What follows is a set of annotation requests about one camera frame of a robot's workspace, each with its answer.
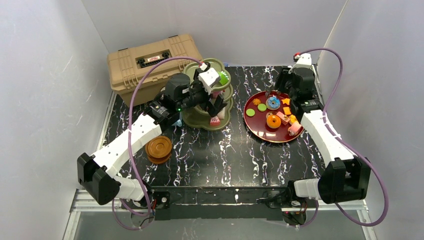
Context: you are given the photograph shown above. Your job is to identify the green macaron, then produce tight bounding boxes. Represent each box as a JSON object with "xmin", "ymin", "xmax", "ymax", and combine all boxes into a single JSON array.
[
  {"xmin": 245, "ymin": 108, "xmax": 256, "ymax": 117},
  {"xmin": 257, "ymin": 103, "xmax": 267, "ymax": 112}
]

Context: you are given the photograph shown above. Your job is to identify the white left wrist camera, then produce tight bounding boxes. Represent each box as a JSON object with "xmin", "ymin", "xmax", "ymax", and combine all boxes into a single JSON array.
[{"xmin": 198, "ymin": 62, "xmax": 221, "ymax": 95}]

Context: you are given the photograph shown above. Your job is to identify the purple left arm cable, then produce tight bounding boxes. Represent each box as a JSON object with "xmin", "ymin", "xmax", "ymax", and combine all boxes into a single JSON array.
[{"xmin": 111, "ymin": 56, "xmax": 205, "ymax": 232}]

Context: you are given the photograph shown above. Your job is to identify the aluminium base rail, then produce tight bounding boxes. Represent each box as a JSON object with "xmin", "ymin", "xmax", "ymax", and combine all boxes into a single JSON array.
[{"xmin": 63, "ymin": 186, "xmax": 371, "ymax": 240}]

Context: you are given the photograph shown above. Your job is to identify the orange glazed donut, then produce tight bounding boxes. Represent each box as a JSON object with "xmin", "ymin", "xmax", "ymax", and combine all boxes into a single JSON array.
[{"xmin": 266, "ymin": 114, "xmax": 282, "ymax": 129}]

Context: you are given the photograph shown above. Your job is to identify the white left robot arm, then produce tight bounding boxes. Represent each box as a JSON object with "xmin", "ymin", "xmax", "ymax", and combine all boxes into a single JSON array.
[{"xmin": 76, "ymin": 70, "xmax": 227, "ymax": 205}]

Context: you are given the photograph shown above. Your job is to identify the pink sprinkled cake slice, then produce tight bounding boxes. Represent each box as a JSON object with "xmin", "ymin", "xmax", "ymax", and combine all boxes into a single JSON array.
[{"xmin": 209, "ymin": 116, "xmax": 221, "ymax": 128}]

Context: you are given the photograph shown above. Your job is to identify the tan plastic toolbox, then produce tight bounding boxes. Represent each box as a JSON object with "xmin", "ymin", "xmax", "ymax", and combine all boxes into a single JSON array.
[{"xmin": 107, "ymin": 34, "xmax": 202, "ymax": 106}]

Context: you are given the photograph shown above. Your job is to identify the square yellow cracker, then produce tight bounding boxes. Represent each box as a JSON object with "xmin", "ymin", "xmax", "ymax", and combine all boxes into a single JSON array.
[{"xmin": 282, "ymin": 106, "xmax": 292, "ymax": 116}]

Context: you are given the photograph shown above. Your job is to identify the orange flower cookie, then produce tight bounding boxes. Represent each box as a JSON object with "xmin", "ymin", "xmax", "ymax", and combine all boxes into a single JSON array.
[{"xmin": 252, "ymin": 98, "xmax": 262, "ymax": 106}]

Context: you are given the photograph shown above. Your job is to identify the green cube sweet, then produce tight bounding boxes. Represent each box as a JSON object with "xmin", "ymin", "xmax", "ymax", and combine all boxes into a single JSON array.
[{"xmin": 218, "ymin": 71, "xmax": 229, "ymax": 86}]

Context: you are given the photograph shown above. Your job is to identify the fish shaped yellow cookie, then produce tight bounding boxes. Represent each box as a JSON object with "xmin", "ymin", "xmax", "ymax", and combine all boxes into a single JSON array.
[{"xmin": 281, "ymin": 98, "xmax": 291, "ymax": 106}]

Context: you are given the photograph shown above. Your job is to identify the stacked brown wooden coasters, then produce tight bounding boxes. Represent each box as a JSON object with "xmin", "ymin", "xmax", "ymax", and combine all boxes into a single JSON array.
[{"xmin": 144, "ymin": 135, "xmax": 173, "ymax": 165}]

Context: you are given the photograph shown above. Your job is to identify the blue frosted donut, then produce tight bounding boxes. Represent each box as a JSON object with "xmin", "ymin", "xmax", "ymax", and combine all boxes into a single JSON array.
[{"xmin": 265, "ymin": 96, "xmax": 281, "ymax": 111}]

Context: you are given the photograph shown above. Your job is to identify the pink swirl roll cake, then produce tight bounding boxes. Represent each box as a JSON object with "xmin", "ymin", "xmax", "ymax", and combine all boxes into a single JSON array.
[{"xmin": 287, "ymin": 121, "xmax": 303, "ymax": 136}]

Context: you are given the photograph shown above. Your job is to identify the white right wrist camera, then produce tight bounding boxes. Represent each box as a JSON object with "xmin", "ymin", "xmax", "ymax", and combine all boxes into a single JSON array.
[{"xmin": 288, "ymin": 53, "xmax": 312, "ymax": 74}]

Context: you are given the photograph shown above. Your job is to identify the white sugared cake piece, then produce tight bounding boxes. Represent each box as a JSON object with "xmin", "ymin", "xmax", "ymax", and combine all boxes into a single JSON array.
[{"xmin": 217, "ymin": 107, "xmax": 227, "ymax": 120}]

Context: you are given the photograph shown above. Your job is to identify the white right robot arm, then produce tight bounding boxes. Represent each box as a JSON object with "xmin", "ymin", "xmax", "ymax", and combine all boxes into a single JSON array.
[{"xmin": 274, "ymin": 66, "xmax": 371, "ymax": 204}]

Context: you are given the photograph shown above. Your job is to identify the green three-tier serving stand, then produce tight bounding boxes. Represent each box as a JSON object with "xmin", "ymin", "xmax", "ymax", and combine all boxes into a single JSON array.
[{"xmin": 182, "ymin": 58, "xmax": 234, "ymax": 132}]

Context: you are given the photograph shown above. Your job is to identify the red round lacquer tray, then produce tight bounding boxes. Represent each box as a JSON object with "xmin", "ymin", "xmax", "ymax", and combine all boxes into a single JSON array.
[{"xmin": 243, "ymin": 91, "xmax": 304, "ymax": 143}]

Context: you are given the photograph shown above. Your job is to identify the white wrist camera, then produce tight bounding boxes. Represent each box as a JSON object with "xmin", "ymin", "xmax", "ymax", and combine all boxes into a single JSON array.
[
  {"xmin": 288, "ymin": 53, "xmax": 312, "ymax": 74},
  {"xmin": 198, "ymin": 62, "xmax": 221, "ymax": 95}
]

